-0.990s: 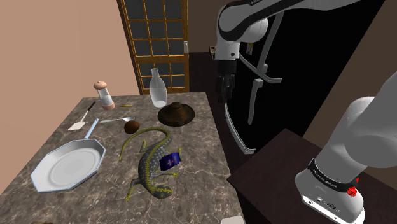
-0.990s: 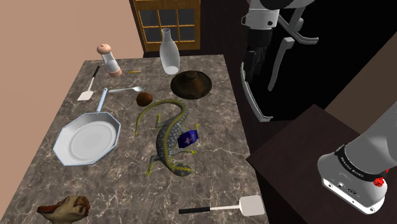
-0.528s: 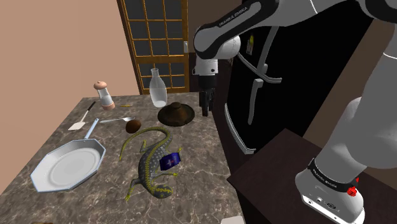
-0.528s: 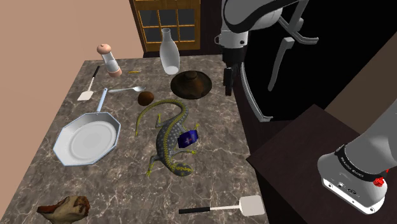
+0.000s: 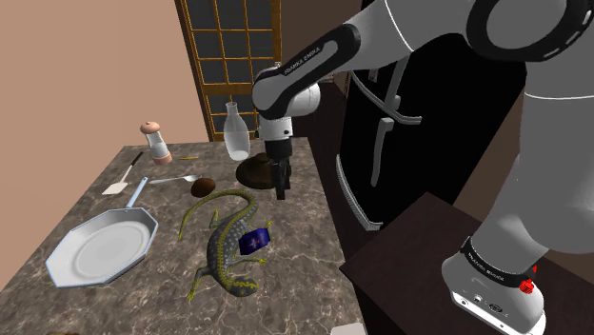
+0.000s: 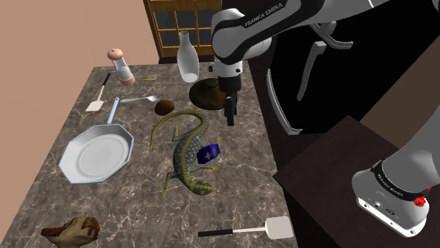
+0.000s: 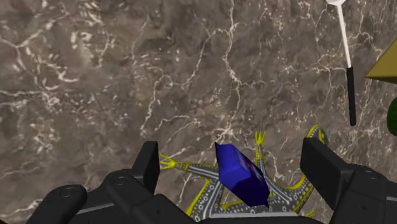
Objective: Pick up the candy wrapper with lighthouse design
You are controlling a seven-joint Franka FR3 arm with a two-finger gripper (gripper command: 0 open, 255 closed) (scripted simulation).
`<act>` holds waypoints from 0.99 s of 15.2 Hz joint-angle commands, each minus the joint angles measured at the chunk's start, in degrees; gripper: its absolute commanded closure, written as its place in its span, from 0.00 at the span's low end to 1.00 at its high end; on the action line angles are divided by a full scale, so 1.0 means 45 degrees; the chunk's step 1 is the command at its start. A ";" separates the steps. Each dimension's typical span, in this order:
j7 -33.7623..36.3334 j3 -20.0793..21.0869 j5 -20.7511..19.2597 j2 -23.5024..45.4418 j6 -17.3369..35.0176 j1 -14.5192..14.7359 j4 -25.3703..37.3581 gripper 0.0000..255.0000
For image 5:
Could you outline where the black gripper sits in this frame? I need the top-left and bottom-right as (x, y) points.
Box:
(265, 137), (294, 202)

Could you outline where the clear glass bottle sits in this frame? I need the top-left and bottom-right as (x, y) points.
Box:
(223, 102), (251, 162)

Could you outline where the small blue box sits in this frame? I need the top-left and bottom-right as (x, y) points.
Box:
(238, 227), (271, 256)

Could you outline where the brown egg-shaped object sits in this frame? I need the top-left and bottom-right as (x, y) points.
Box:
(190, 177), (217, 198)

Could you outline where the grey yellow-spotted lizard toy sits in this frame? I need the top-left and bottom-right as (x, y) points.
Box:
(178, 188), (273, 303)

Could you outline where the silver spoon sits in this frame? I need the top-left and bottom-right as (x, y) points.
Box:
(148, 174), (202, 186)

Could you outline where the pink pepper grinder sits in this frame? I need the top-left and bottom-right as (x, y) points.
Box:
(140, 121), (173, 167)

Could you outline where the wooden lattice door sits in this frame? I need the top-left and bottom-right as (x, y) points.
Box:
(174, 0), (283, 142)

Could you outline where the dark brown robot stand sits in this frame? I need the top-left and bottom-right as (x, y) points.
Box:
(339, 191), (594, 335)

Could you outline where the white flat object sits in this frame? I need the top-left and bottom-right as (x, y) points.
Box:
(329, 322), (367, 335)

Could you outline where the silver octagonal frying pan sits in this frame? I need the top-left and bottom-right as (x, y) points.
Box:
(45, 176), (159, 289)

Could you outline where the black refrigerator with grey handles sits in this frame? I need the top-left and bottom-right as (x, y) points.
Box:
(334, 32), (528, 232)

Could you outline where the white spatula with black handle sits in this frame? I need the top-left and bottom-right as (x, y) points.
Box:
(102, 151), (145, 196)

